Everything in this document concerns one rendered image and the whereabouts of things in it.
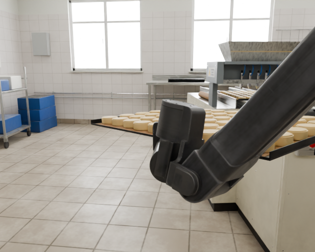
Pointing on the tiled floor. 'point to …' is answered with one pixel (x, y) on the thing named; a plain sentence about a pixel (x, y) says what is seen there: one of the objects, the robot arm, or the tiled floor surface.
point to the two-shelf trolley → (3, 111)
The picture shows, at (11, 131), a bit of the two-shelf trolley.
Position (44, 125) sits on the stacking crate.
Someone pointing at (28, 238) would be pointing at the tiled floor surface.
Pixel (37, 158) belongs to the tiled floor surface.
